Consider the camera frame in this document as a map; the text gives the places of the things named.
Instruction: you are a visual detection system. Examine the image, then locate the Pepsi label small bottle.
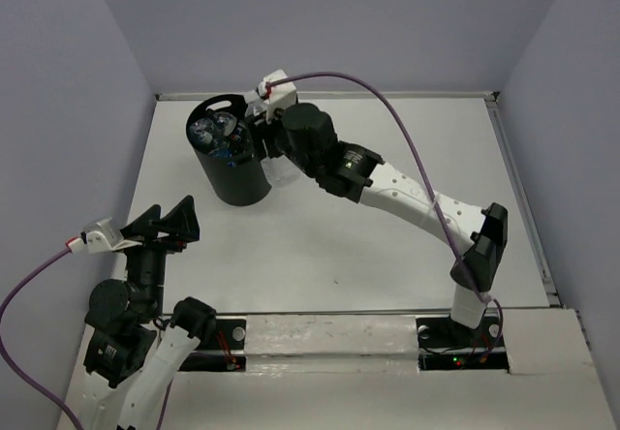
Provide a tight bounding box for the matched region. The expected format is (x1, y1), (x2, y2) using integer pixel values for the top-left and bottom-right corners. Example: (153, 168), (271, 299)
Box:
(227, 129), (248, 156)

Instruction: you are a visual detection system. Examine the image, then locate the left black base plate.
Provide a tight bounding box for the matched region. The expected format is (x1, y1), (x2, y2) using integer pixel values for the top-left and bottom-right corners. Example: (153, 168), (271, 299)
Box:
(179, 317), (247, 373)

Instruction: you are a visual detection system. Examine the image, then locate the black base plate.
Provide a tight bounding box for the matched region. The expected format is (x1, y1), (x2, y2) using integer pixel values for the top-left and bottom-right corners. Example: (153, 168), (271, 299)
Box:
(179, 317), (247, 373)
(417, 316), (510, 372)

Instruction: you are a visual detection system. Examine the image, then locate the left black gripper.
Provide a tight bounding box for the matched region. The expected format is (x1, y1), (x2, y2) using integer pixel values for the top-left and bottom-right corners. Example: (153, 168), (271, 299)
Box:
(116, 192), (202, 315)

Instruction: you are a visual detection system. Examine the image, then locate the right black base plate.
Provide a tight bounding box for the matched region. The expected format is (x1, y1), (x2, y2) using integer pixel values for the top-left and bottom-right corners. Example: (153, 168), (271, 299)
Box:
(417, 316), (510, 372)

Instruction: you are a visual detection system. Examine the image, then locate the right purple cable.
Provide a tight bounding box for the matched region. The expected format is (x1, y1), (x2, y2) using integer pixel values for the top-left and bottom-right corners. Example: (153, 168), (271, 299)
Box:
(270, 71), (507, 368)

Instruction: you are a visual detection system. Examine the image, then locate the black cylindrical bin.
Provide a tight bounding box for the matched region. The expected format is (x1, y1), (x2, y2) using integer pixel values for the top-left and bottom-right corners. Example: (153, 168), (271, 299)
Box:
(185, 94), (271, 206)

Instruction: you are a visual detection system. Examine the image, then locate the white green label bottle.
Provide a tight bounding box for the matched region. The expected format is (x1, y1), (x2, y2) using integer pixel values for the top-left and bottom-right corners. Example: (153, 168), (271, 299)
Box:
(244, 98), (299, 188)

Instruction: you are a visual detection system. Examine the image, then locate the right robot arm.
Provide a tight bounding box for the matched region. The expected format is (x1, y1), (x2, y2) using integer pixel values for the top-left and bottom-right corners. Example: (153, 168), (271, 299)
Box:
(244, 103), (508, 345)

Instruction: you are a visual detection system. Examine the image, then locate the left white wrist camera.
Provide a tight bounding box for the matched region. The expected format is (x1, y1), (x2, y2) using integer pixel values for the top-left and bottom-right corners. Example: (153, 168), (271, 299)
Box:
(65, 218), (141, 254)

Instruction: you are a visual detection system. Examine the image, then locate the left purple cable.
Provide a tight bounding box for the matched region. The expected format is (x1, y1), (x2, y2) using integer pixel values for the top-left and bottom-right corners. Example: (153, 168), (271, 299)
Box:
(0, 245), (88, 430)

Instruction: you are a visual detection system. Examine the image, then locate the blue label water bottle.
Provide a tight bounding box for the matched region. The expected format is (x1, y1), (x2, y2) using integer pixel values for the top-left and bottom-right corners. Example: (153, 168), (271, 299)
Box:
(190, 112), (237, 144)

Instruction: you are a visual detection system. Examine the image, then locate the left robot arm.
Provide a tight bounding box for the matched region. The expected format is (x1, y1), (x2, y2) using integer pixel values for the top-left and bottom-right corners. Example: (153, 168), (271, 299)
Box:
(78, 196), (216, 429)

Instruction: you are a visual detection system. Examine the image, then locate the purple cable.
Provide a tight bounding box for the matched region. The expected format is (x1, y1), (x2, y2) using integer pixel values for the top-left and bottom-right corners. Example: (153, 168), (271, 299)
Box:
(0, 245), (88, 430)
(270, 71), (507, 368)

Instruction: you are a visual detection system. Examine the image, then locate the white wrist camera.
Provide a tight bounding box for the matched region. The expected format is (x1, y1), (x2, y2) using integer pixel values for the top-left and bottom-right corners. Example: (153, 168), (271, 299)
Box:
(65, 218), (141, 254)
(243, 70), (297, 115)

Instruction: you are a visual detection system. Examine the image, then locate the aluminium table edge rail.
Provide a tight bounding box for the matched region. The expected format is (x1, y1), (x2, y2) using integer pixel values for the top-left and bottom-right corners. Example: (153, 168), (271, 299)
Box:
(155, 91), (499, 102)

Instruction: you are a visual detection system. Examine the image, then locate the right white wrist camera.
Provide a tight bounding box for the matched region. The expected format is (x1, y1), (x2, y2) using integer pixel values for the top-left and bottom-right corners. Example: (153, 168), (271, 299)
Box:
(243, 70), (297, 115)

